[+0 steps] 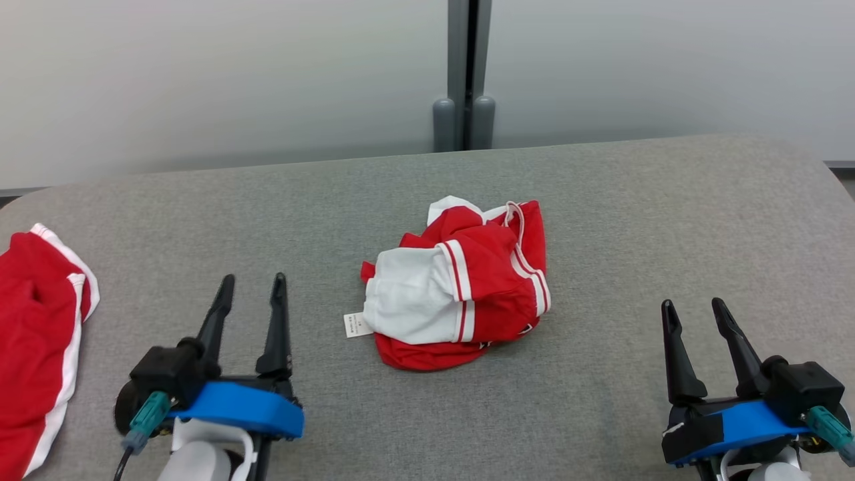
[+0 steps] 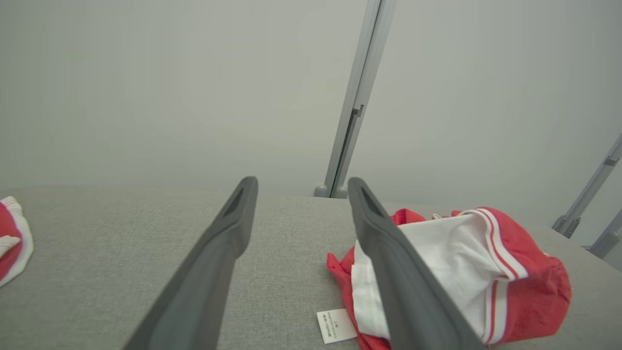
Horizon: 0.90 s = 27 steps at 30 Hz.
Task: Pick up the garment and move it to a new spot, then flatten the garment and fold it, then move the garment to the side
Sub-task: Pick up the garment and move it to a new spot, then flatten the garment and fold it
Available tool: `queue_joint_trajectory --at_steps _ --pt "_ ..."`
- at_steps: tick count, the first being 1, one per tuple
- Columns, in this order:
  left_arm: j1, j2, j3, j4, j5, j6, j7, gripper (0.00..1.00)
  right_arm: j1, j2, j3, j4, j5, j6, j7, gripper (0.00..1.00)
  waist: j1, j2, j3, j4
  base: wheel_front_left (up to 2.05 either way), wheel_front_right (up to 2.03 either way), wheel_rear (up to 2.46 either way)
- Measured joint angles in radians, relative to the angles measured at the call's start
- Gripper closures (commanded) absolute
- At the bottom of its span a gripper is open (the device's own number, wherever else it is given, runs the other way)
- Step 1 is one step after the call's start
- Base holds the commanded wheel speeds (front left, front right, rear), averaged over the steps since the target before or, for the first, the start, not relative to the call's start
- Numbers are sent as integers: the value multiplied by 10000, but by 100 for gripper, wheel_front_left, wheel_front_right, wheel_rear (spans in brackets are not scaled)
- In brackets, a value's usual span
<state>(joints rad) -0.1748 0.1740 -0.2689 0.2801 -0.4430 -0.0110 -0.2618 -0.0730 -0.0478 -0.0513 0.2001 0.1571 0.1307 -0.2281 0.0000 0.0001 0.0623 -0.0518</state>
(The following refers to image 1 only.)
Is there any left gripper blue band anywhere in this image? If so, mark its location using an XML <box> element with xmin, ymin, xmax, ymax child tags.
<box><xmin>114</xmin><ymin>272</ymin><xmax>305</xmax><ymax>481</ymax></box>

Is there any red shorts white stripe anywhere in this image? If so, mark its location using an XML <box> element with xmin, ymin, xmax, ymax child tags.
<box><xmin>0</xmin><ymin>223</ymin><xmax>101</xmax><ymax>480</ymax></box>

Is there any grey cylindrical post foot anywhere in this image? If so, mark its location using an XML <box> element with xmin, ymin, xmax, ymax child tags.
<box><xmin>432</xmin><ymin>98</ymin><xmax>458</xmax><ymax>154</ymax></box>
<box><xmin>471</xmin><ymin>96</ymin><xmax>496</xmax><ymax>151</ymax></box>

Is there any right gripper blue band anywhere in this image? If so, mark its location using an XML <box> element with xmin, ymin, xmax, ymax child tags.
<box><xmin>661</xmin><ymin>297</ymin><xmax>810</xmax><ymax>481</ymax></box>

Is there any red white Bulls jersey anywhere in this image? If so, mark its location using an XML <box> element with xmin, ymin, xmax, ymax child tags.
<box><xmin>343</xmin><ymin>195</ymin><xmax>552</xmax><ymax>372</ymax></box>

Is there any grey partition post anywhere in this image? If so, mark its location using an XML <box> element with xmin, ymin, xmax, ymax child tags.
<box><xmin>446</xmin><ymin>0</ymin><xmax>494</xmax><ymax>151</ymax></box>

